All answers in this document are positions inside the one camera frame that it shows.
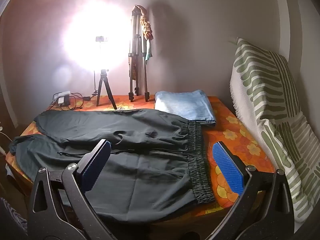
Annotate dark green pants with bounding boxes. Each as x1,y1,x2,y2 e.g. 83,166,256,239
9,109,215,223

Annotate orange floral bedsheet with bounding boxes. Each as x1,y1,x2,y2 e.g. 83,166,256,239
5,95,275,221

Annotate black power adapter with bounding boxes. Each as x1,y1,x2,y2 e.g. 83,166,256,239
63,94,71,107

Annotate folded light blue jeans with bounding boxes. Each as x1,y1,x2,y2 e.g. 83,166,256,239
155,90,216,126

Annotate white power strip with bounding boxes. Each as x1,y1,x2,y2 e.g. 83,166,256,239
53,90,71,105

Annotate green striped white pillow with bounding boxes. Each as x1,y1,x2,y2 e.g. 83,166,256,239
230,38,319,223

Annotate small black tripod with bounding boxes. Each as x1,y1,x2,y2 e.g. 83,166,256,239
95,68,118,110

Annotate tall metal tripod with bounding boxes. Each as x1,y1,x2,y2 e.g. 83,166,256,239
128,5,150,102

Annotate colourful cloth on tripod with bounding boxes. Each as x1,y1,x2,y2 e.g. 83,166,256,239
135,5,153,62

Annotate black cable on bed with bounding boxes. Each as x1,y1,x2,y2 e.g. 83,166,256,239
47,92,99,112

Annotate bright ring light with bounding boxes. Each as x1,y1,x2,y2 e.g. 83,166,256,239
62,0,130,72

